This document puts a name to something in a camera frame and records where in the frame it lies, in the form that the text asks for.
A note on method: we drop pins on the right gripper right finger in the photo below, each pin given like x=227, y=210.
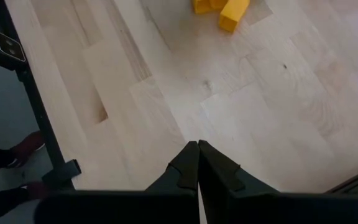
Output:
x=219, y=177

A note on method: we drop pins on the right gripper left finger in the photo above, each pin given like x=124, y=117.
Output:
x=182, y=174

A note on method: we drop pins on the yellow toy block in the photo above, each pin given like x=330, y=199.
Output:
x=233, y=15
x=201, y=6
x=218, y=3

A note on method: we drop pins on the person's shoe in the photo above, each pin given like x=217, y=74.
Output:
x=37, y=189
x=30, y=146

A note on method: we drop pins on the black table-level camera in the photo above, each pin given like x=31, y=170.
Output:
x=8, y=48

